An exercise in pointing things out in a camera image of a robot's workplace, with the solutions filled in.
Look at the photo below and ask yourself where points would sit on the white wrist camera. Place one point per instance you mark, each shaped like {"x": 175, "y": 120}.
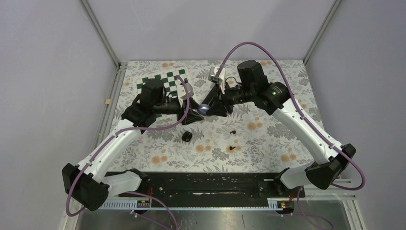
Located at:
{"x": 219, "y": 80}
{"x": 181, "y": 92}

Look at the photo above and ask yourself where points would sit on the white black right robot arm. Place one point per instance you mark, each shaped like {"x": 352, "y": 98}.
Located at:
{"x": 330, "y": 156}

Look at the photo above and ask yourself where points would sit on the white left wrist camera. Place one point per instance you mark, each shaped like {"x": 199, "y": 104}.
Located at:
{"x": 181, "y": 92}

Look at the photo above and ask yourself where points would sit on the black round cap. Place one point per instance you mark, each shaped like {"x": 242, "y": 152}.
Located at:
{"x": 186, "y": 136}

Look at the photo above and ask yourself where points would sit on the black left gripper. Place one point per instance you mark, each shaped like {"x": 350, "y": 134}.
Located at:
{"x": 191, "y": 116}

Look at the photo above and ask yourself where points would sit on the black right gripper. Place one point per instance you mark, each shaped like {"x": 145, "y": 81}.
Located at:
{"x": 218, "y": 108}

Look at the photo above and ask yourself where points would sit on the green white checkered board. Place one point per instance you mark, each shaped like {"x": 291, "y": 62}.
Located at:
{"x": 169, "y": 82}

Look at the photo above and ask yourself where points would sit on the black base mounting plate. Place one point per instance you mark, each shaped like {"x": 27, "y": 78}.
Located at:
{"x": 244, "y": 188}

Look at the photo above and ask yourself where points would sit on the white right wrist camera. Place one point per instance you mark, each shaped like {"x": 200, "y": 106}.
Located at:
{"x": 219, "y": 80}

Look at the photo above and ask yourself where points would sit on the white slotted cable duct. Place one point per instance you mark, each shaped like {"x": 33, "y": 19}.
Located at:
{"x": 138, "y": 203}

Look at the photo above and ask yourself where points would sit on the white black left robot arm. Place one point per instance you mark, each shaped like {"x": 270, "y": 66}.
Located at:
{"x": 88, "y": 183}

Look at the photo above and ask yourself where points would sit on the floral patterned table mat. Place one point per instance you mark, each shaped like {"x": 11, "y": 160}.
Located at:
{"x": 263, "y": 144}

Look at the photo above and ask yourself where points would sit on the purple earbud charging case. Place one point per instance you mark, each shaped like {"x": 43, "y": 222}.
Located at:
{"x": 203, "y": 109}

